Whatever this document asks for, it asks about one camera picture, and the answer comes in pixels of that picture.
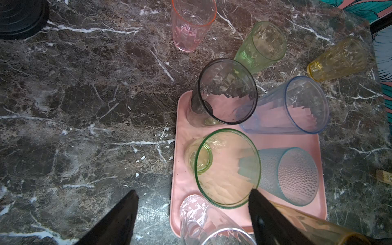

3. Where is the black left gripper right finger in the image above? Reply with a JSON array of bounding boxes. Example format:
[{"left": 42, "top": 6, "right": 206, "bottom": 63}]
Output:
[{"left": 249, "top": 189, "right": 313, "bottom": 245}]

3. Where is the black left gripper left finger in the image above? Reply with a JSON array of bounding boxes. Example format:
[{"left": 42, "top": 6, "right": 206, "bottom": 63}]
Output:
[{"left": 76, "top": 190, "right": 139, "bottom": 245}]

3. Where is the tall yellow glass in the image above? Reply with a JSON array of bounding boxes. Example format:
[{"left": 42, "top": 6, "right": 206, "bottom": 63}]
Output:
[{"left": 272, "top": 202, "right": 370, "bottom": 245}]

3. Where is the frosted teal cup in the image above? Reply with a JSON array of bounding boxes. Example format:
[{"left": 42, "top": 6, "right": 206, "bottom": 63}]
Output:
[{"left": 258, "top": 148, "right": 320, "bottom": 206}]

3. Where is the tall clear glass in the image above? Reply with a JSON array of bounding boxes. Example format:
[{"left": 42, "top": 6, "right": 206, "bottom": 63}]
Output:
[{"left": 180, "top": 195, "right": 256, "bottom": 245}]

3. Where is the tall green glass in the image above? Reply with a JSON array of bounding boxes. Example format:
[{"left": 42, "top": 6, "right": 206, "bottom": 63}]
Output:
[{"left": 184, "top": 128, "right": 262, "bottom": 209}]

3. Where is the tall blue glass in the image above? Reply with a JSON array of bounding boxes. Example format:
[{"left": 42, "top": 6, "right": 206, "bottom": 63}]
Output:
[{"left": 240, "top": 76, "right": 330, "bottom": 134}]

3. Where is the tall smoky grey glass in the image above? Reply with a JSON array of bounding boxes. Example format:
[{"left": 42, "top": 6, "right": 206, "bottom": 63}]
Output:
[{"left": 186, "top": 58, "right": 258, "bottom": 128}]

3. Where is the short pink glass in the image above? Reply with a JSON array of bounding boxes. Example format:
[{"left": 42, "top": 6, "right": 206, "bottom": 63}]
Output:
[{"left": 171, "top": 0, "right": 217, "bottom": 53}]

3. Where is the pink plastic tray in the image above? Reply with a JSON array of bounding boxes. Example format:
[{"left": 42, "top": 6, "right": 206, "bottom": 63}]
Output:
[{"left": 169, "top": 91, "right": 327, "bottom": 237}]

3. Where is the short green glass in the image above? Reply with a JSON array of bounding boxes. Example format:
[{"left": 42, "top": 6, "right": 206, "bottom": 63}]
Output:
[{"left": 234, "top": 21, "right": 287, "bottom": 75}]

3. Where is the short yellow glass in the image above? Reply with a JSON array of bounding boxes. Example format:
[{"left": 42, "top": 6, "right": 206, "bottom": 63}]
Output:
[{"left": 307, "top": 37, "right": 368, "bottom": 82}]

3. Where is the black microphone stand base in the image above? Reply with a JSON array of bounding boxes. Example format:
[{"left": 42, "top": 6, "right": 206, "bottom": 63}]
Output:
[{"left": 1, "top": 0, "right": 50, "bottom": 40}]

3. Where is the black corner frame post right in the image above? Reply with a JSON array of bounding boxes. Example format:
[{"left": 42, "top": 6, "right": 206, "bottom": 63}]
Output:
[{"left": 370, "top": 13, "right": 392, "bottom": 34}]

